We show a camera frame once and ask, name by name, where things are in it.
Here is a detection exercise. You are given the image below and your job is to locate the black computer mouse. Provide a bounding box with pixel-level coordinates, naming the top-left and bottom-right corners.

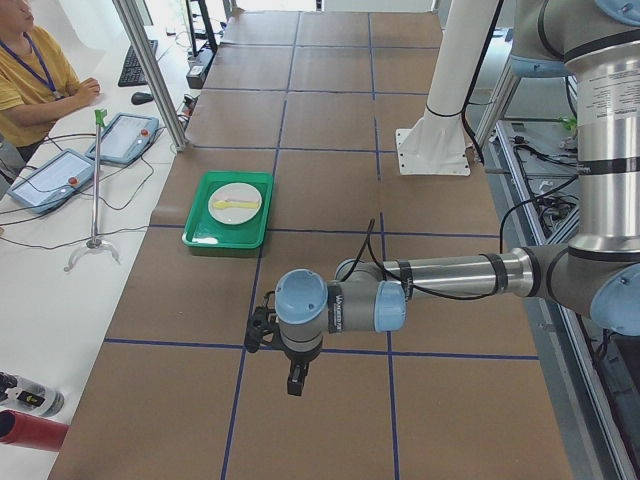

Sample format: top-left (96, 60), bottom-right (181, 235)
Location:
top-left (130, 92), bottom-right (154, 105)

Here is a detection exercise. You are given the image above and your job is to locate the white camera post base plate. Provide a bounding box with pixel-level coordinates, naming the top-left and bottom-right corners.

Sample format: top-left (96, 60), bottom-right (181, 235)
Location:
top-left (395, 110), bottom-right (471, 176)

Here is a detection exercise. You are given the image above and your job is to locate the far teach pendant tablet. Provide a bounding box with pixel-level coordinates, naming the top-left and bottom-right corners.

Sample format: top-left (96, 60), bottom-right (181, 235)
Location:
top-left (100, 113), bottom-right (159, 166)

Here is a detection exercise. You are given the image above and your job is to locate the yellow plastic spoon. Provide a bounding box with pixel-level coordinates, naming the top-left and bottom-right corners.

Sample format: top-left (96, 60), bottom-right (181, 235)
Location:
top-left (212, 200), bottom-right (261, 210)

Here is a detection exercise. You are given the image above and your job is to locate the person in yellow shirt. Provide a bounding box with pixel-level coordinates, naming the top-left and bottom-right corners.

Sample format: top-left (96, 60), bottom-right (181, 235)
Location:
top-left (1, 1), bottom-right (101, 150)

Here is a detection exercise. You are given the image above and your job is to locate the grabber stick with green handle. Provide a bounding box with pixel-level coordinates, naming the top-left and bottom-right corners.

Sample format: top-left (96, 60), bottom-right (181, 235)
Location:
top-left (63, 108), bottom-right (120, 273)

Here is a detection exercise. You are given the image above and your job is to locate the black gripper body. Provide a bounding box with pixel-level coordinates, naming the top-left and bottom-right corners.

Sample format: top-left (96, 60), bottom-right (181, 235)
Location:
top-left (284, 345), bottom-right (320, 380)

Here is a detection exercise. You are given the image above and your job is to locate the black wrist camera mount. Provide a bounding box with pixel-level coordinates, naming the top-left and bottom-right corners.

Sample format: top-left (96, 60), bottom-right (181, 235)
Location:
top-left (244, 290), bottom-right (281, 353)

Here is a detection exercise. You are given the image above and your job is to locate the near teach pendant tablet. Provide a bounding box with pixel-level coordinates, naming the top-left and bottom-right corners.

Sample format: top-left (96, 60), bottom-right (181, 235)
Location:
top-left (8, 149), bottom-right (94, 213)

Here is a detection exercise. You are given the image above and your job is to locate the grey aluminium frame post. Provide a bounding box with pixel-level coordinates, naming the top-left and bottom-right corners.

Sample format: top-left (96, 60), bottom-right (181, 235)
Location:
top-left (112, 0), bottom-right (187, 152)

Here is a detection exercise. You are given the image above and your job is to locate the teach pendant tablet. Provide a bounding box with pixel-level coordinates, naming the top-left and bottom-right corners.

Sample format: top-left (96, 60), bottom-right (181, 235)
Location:
top-left (8, 149), bottom-right (94, 213)
top-left (100, 113), bottom-right (159, 166)

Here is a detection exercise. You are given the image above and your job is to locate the green plastic tray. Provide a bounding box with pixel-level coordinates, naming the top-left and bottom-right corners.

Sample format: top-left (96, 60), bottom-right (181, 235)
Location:
top-left (182, 171), bottom-right (274, 252)

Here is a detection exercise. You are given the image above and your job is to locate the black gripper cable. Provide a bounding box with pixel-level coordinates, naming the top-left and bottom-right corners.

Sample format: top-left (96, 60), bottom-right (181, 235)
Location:
top-left (362, 218), bottom-right (501, 301)

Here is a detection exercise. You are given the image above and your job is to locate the red bottle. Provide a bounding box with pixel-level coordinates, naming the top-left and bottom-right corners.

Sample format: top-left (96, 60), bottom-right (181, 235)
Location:
top-left (1, 410), bottom-right (68, 452)

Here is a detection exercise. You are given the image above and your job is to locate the white camera post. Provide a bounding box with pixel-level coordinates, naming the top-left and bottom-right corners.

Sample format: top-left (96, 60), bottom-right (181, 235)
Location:
top-left (425, 0), bottom-right (503, 119)

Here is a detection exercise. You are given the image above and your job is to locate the black keyboard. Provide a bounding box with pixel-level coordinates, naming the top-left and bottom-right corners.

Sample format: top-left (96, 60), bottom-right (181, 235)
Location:
top-left (117, 46), bottom-right (147, 87)

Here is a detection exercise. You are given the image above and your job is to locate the white round plate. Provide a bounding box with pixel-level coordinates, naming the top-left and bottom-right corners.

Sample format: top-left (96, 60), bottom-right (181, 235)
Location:
top-left (207, 182), bottom-right (262, 225)

